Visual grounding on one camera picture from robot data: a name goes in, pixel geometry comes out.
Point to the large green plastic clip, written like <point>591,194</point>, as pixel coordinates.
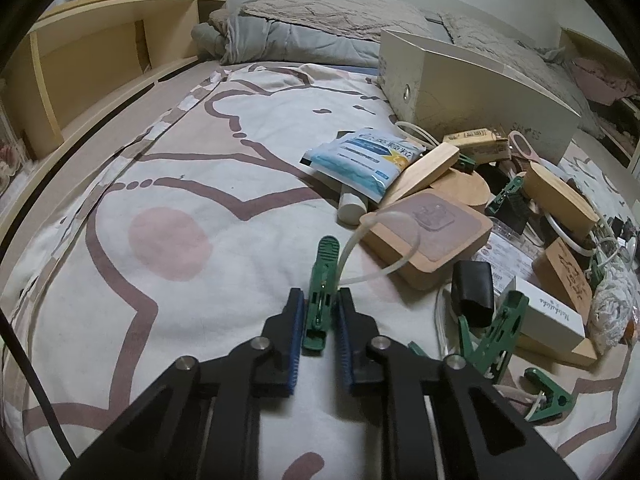
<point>500,340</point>

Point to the round wooden disc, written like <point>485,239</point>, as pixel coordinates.
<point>465,187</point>

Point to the printed blanket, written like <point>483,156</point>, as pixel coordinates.
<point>175,185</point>

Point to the beige quilted pillow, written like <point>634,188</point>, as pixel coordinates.
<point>510,55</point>
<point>325,12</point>

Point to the flat wooden block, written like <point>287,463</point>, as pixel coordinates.
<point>565,352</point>

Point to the square wooden coaster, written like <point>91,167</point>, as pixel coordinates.
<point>400,230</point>

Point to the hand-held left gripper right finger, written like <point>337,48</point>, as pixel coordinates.
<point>346,347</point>

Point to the grey quilt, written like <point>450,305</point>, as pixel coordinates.
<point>290,45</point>

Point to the plain wooden block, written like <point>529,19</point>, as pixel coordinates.
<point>425,167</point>

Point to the clear plastic packet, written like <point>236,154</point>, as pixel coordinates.
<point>505,255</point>

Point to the small wooden shelf unit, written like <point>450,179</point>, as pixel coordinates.
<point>590,45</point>

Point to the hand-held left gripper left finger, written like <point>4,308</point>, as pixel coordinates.
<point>295,345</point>

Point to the small white box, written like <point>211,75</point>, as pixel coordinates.
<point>545,310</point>

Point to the white plastic bottle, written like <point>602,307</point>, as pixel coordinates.
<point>352,207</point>

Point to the oval wooden box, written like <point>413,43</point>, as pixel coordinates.
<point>555,195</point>

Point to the pink clothes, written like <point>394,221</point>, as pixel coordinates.
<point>600,77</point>

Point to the blue white medicine sachet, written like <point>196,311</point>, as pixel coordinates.
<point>365,157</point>

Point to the long wooden shelf unit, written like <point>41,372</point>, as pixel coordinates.
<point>100,45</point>

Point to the white shoe box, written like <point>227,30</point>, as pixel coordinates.
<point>475,90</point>

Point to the carved wooden block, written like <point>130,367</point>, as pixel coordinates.
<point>565,275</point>

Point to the beige carton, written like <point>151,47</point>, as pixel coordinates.
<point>475,141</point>

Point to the black square cup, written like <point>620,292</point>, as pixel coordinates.
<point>472,285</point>

